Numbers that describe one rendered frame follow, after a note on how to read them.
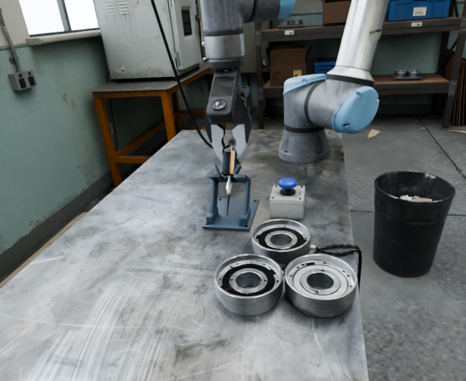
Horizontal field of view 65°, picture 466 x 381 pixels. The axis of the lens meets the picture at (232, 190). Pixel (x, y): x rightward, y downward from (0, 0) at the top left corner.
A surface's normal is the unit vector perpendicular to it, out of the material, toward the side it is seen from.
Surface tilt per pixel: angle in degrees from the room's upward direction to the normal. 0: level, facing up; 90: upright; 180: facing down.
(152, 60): 88
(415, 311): 0
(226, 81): 32
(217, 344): 0
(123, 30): 90
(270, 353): 0
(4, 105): 90
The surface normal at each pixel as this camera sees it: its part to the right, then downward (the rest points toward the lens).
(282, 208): -0.22, 0.44
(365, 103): 0.52, 0.45
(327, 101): -0.82, 0.01
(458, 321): -0.07, -0.90
